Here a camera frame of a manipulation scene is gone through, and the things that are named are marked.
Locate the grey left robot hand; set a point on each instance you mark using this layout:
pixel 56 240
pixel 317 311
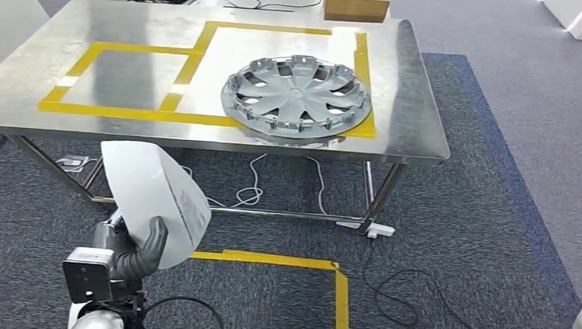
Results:
pixel 151 256

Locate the white curved plastic part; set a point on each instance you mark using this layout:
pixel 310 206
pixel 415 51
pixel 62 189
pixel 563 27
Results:
pixel 148 190

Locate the stainless steel workbench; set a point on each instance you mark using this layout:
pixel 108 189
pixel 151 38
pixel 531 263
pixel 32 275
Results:
pixel 124 82

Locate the white floor socket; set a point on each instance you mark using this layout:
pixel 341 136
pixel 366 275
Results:
pixel 76 163

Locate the grey wheel hubcap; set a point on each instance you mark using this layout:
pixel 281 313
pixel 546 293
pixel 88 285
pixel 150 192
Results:
pixel 295 95

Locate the white power strip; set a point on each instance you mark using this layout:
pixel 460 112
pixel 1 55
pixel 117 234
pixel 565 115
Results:
pixel 380 231

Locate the brown cardboard box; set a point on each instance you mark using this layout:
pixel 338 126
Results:
pixel 356 3

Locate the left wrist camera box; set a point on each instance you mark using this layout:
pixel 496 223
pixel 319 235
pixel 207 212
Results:
pixel 87 274

